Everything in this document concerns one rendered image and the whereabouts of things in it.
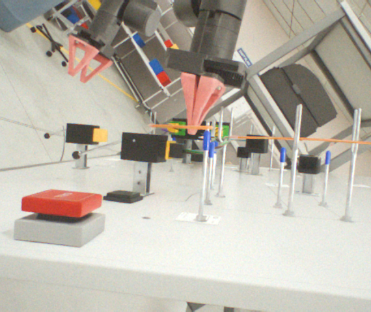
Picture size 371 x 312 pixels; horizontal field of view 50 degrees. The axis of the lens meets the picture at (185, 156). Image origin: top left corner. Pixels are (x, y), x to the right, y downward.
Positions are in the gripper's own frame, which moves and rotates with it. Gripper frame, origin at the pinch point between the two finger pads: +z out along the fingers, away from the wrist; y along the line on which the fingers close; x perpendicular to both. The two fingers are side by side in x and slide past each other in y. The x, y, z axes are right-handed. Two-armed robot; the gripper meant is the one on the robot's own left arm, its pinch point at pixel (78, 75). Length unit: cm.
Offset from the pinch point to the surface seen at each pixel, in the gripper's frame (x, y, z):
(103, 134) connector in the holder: -10.6, 2.7, 8.9
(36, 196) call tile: -32, -49, 12
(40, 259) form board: -37, -53, 15
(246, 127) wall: 57, 725, -96
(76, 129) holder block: -5.3, 0.9, 10.7
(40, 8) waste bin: 212, 235, -47
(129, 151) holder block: -28.1, -24.8, 7.2
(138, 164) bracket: -29.8, -23.5, 8.3
